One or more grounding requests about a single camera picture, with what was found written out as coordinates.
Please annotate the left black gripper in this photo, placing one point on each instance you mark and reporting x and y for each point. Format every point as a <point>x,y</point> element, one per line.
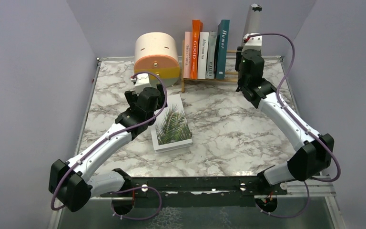
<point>133,98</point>

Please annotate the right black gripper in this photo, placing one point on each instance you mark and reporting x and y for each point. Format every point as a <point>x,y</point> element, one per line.
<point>239,57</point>

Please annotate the palm leaf cover book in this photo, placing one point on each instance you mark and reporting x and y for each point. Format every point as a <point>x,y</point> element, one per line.
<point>171,130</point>

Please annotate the dark teal book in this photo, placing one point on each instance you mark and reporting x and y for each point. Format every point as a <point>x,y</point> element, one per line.
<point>221,49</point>

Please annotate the grey landscape cover book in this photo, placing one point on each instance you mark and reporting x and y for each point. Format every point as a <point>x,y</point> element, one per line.
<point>210,56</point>

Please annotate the grey white cover book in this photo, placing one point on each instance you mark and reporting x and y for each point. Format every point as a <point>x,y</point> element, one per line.
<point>252,21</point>

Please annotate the orange fashion show book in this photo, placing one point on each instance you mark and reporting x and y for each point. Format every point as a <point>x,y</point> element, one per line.
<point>197,27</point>

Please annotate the pink flower cover book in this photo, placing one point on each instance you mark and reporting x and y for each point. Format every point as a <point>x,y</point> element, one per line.
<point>187,55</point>

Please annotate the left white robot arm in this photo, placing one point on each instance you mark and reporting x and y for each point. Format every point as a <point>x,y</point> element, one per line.
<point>72,183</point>

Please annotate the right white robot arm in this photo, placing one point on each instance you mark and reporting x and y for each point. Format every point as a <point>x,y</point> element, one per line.
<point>311,148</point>

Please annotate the wooden book rack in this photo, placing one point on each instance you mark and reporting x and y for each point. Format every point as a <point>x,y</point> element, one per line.
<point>230,77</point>

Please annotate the cream and orange bread box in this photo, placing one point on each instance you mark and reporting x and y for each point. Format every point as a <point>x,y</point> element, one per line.
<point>156,52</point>

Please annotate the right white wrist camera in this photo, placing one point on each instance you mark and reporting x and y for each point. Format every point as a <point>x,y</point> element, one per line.
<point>252,41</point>

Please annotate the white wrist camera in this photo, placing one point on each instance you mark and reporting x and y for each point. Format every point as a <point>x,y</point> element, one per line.
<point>140,81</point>
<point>252,41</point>

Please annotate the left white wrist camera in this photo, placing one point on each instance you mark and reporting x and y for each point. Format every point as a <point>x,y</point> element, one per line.
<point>140,81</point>

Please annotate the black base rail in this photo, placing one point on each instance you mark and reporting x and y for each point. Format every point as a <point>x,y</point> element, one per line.
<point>186,192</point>

